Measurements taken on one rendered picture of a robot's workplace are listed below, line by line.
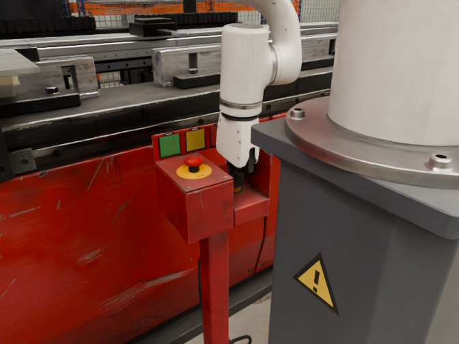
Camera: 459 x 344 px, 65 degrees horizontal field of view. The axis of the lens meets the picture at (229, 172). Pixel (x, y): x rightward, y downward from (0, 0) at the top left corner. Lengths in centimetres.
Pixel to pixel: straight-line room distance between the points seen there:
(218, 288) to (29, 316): 46
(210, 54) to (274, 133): 81
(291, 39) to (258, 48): 8
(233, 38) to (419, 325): 51
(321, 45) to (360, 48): 115
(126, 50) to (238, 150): 66
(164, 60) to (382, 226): 85
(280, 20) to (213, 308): 68
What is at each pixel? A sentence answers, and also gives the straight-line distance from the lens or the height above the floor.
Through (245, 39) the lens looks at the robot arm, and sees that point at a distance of 65.
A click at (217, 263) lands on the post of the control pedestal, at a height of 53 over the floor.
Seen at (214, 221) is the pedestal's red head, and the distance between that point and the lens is 73.
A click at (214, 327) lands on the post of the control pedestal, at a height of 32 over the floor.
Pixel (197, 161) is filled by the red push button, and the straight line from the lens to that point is 71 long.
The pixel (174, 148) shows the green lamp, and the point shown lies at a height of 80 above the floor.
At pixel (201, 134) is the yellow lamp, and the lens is 82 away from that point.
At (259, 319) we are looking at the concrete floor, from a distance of 148.
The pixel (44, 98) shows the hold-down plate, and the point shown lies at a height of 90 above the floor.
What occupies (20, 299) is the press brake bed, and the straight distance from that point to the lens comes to 102.
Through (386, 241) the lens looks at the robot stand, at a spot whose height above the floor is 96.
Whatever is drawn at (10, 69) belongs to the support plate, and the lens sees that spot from 67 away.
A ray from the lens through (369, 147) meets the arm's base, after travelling 26.
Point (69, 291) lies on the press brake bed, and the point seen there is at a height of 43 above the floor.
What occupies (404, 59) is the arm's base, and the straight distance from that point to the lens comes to 26.
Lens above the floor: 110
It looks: 26 degrees down
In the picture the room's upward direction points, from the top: straight up
